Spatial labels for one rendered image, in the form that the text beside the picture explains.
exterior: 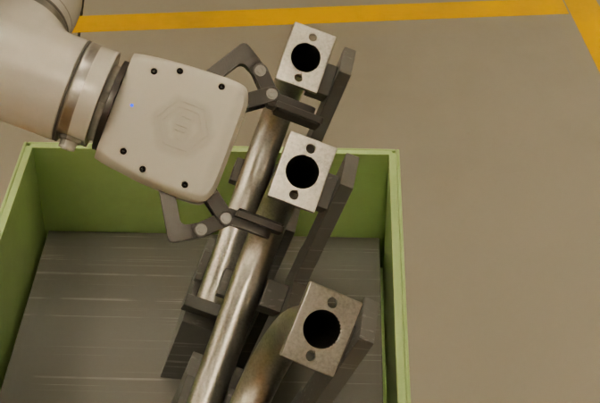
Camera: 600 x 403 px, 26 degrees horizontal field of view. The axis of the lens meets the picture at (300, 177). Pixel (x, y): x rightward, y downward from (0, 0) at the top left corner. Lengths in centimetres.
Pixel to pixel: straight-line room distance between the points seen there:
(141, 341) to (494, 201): 169
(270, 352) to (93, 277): 48
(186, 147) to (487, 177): 206
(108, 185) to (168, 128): 47
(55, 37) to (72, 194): 49
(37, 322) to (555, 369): 138
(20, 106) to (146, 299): 45
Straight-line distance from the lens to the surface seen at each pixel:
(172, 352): 130
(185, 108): 102
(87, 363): 135
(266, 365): 101
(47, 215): 152
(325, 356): 90
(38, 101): 101
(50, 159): 147
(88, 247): 149
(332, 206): 107
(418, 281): 272
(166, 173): 101
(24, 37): 102
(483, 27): 361
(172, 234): 103
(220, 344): 113
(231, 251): 126
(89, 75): 101
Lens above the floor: 179
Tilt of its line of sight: 37 degrees down
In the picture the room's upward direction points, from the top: straight up
